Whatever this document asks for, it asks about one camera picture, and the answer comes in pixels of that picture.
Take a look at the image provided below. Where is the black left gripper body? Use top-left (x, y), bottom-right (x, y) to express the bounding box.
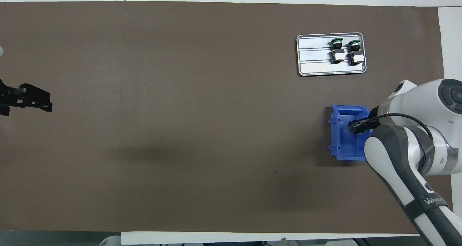
top-left (0, 79), bottom-right (19, 108)

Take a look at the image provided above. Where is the blue plastic bin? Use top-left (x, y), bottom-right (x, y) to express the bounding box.
top-left (328, 104), bottom-right (374, 161)

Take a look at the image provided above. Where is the grey metal tray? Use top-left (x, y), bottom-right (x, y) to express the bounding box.
top-left (296, 33), bottom-right (367, 77)

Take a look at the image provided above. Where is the brown paper mat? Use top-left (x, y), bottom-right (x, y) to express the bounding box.
top-left (0, 1), bottom-right (454, 235)

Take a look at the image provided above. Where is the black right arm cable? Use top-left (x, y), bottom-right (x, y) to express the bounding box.
top-left (375, 113), bottom-right (434, 142)

